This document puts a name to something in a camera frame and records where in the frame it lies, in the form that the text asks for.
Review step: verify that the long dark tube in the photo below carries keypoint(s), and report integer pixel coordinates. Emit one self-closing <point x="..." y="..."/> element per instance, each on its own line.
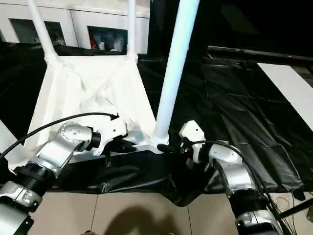
<point x="256" y="52"/>

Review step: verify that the white plastic table top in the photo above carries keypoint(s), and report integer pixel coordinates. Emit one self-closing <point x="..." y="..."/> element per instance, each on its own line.
<point x="85" y="85"/>

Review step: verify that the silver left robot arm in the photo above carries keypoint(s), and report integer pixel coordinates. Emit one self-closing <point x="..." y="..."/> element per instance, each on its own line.
<point x="53" y="151"/>

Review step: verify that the white cabinet with glass doors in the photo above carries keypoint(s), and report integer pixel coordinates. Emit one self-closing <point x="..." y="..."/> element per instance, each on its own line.
<point x="75" y="27"/>

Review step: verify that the dark brown cabinet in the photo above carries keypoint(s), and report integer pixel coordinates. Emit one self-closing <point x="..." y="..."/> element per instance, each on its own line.
<point x="244" y="19"/>

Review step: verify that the black work table frame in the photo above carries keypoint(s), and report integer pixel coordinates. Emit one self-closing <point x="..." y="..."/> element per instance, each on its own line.
<point x="293" y="210"/>

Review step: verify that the white flat item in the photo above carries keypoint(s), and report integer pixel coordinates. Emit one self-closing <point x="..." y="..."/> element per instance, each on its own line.
<point x="286" y="83"/>

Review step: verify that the black shiny mat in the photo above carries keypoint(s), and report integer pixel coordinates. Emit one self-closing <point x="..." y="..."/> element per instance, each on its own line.
<point x="244" y="134"/>

